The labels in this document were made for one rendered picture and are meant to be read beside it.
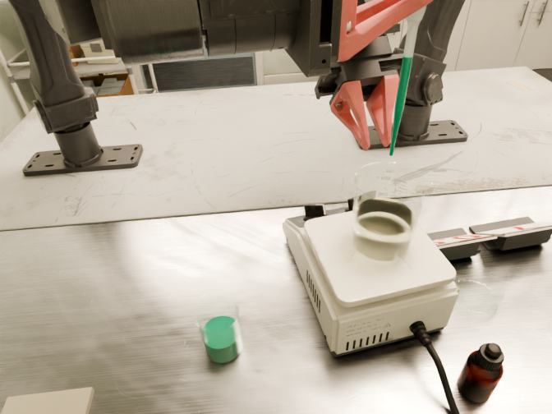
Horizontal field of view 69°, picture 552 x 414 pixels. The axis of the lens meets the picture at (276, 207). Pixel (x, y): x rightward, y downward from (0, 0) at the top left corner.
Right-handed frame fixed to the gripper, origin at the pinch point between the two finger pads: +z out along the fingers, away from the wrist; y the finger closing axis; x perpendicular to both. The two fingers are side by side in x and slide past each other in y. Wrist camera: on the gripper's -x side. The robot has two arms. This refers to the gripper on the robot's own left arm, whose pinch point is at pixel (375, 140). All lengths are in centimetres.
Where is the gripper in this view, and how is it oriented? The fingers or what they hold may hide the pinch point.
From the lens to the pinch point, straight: 50.9
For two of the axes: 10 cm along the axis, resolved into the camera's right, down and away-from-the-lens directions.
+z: 2.1, 9.6, -1.8
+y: 9.7, -1.8, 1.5
